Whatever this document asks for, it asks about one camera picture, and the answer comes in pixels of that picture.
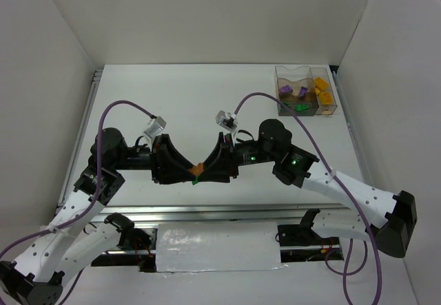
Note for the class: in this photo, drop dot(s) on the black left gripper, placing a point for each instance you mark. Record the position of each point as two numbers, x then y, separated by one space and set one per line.
156 159

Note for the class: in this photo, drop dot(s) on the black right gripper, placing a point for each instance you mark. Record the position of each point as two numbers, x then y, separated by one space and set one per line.
229 155

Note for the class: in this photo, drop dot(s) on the brown lego plate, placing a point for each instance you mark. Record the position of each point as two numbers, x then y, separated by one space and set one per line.
197 169

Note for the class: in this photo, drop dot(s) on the green rounded lego brick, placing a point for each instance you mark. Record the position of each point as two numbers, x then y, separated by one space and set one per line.
300 108

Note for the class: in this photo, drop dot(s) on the purple lego plate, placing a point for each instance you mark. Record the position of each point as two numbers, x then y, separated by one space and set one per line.
303 92

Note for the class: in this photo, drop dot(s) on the yellow striped lego brick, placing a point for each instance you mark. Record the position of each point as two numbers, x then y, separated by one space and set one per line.
318 91

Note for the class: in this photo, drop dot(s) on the yellow butterfly lego brick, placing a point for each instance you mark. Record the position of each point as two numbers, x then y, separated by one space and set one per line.
326 98

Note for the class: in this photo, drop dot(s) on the yellow rectangular lego brick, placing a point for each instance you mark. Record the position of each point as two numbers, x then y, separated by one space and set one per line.
321 84

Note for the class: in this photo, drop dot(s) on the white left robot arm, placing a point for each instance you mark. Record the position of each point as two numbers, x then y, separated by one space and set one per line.
40 273

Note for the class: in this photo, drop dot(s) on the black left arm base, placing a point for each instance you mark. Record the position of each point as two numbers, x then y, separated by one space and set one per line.
138 253

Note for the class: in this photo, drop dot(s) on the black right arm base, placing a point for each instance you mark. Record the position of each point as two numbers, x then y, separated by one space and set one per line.
295 235

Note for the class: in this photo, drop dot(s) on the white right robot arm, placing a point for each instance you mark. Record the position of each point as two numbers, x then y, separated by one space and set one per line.
387 219

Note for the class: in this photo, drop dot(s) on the white foil cover panel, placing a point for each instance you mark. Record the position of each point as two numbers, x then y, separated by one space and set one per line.
217 246

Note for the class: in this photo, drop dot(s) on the clear stepped sorting container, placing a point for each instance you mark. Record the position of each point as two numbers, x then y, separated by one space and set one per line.
296 78

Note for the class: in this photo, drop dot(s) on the clear narrow sorting bin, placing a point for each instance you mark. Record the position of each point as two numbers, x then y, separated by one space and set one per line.
323 110

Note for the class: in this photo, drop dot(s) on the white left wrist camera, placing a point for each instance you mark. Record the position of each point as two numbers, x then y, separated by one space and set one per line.
153 128

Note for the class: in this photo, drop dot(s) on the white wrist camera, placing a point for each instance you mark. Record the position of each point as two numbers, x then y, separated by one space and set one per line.
228 121
153 128

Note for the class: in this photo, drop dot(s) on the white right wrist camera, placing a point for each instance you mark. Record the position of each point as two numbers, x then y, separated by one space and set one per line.
228 121

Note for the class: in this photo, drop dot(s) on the aluminium table edge rail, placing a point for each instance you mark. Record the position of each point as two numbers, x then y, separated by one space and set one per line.
242 212

